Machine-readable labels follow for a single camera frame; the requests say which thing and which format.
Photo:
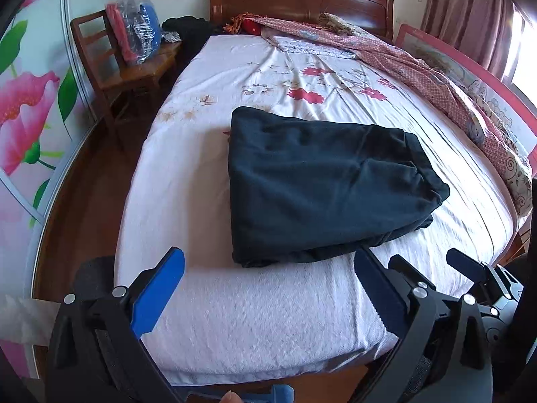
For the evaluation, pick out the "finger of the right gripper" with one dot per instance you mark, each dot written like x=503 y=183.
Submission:
x=467 y=266

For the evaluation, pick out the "pink bed guard rail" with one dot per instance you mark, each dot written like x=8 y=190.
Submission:
x=478 y=82

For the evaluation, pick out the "dark navy pants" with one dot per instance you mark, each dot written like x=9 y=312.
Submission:
x=305 y=191

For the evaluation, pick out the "floral wardrobe sliding door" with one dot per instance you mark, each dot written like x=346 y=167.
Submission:
x=47 y=113

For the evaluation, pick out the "person's left hand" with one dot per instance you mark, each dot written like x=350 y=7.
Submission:
x=231 y=397

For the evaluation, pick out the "red pillow item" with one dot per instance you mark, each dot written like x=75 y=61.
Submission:
x=251 y=27

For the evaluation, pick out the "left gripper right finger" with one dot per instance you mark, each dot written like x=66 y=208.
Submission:
x=441 y=354

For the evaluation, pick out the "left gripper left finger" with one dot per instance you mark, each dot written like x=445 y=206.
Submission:
x=96 y=353

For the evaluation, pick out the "pink patterned blanket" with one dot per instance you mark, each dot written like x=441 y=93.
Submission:
x=466 y=110

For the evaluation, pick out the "wooden chair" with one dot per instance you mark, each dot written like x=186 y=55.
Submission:
x=110 y=75

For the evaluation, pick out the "black clothes pile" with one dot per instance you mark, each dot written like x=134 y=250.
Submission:
x=193 y=34

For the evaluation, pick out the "plastic bag with clothes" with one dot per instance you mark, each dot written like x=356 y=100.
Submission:
x=136 y=28

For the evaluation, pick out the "mauve striped curtain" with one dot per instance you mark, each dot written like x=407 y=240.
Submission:
x=488 y=31

